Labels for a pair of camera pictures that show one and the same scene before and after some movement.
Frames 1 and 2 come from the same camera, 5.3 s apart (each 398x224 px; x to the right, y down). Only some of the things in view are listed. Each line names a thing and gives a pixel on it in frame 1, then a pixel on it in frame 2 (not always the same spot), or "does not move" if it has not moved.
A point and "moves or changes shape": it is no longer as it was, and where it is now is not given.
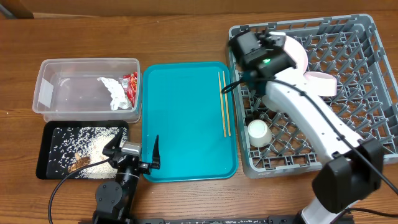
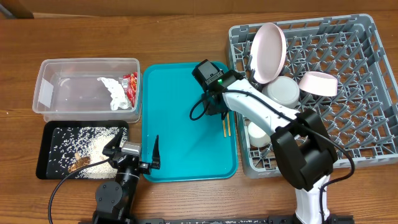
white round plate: x=297 y=51 moves or changes shape
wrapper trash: x=117 y=94 does not move
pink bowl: x=324 y=84 does not move
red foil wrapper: x=130 y=83 does not move
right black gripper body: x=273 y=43 to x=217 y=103
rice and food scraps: x=78 y=152 does not move
